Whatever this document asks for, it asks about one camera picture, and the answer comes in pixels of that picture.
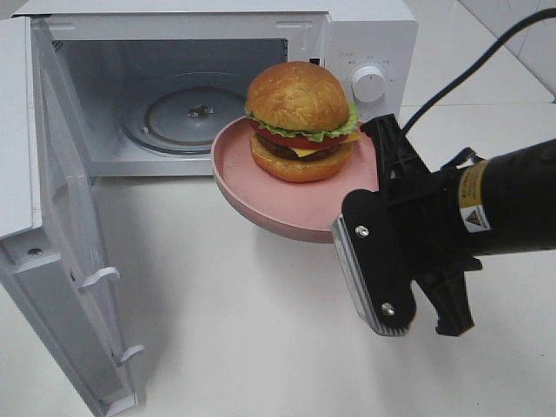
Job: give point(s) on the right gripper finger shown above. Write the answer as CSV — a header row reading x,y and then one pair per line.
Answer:
x,y
401,172

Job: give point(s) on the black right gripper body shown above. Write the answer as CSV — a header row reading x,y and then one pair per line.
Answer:
x,y
427,230

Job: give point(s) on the pink round plate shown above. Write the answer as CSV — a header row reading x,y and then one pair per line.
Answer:
x,y
300,211

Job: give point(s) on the burger with sesame bun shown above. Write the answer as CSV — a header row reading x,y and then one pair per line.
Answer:
x,y
304,128

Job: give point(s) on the white microwave door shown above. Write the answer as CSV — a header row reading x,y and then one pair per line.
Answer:
x,y
54,264

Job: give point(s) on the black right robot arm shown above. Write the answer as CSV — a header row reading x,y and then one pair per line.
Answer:
x,y
507,203

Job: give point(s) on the upper white power knob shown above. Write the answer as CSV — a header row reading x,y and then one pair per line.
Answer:
x,y
368,83

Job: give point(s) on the glass microwave turntable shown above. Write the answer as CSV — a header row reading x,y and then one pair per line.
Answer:
x,y
182,115

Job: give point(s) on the white microwave oven body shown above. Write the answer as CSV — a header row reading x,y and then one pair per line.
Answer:
x,y
113,46

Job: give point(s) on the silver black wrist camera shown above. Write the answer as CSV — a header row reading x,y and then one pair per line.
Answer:
x,y
371,261

